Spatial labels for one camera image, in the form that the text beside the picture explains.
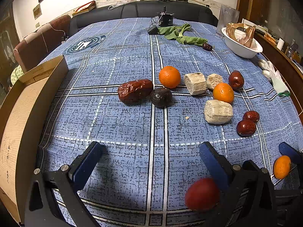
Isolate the dark avocado-like fruit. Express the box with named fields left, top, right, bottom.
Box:
left=149, top=88, right=173, bottom=108

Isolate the smooth red date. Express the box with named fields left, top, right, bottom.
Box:
left=229, top=70, right=244, bottom=90

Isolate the small wall plaque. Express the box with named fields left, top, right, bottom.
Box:
left=33, top=4, right=42, bottom=19

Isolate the orange tangerine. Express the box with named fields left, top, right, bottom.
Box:
left=213, top=82, right=234, bottom=103
left=159, top=66, right=181, bottom=89

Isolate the white work glove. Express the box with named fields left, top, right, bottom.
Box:
left=258, top=59, right=290, bottom=97

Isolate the brown paper bag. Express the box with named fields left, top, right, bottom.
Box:
left=226, top=23, right=256, bottom=48

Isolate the red gift box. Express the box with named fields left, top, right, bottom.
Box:
left=72, top=1, right=96, bottom=16

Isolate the round beige sugarcane piece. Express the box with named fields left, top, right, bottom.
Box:
left=206, top=73, right=223, bottom=90

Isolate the black electronic device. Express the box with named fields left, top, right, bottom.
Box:
left=158, top=6, right=174, bottom=27

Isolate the beige sugarcane chunk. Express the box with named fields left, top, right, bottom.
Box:
left=204, top=100, right=233, bottom=124
left=184, top=72, right=207, bottom=96

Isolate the small orange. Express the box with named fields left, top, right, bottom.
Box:
left=274, top=155, right=291, bottom=179

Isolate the small black adapter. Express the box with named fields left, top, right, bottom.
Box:
left=147, top=26, right=158, bottom=35

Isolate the white bowl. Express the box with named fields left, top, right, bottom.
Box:
left=221, top=27, right=263, bottom=59

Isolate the red date pair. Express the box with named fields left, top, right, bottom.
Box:
left=236, top=119, right=256, bottom=136
left=242, top=111, right=260, bottom=123

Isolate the blue plaid tablecloth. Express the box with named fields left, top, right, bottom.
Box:
left=37, top=18, right=302, bottom=226

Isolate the small dark date near greens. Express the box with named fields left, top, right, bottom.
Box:
left=202, top=43, right=213, bottom=51

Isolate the brown armchair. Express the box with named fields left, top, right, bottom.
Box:
left=13, top=15, right=71, bottom=73

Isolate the cardboard box tray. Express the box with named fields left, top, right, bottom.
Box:
left=0, top=55, right=68, bottom=223

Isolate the wooden sideboard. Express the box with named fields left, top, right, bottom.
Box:
left=254, top=30, right=303, bottom=121

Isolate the green leafy vegetable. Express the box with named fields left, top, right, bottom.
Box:
left=158, top=24, right=208, bottom=47

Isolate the large wrinkled red date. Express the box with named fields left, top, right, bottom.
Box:
left=118, top=79, right=154, bottom=104

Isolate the green patterned cushion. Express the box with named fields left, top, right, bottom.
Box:
left=10, top=65, right=24, bottom=85

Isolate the black leather sofa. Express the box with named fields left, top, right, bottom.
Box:
left=69, top=1, right=218, bottom=36

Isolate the red tomato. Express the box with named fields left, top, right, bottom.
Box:
left=185, top=178, right=221, bottom=212

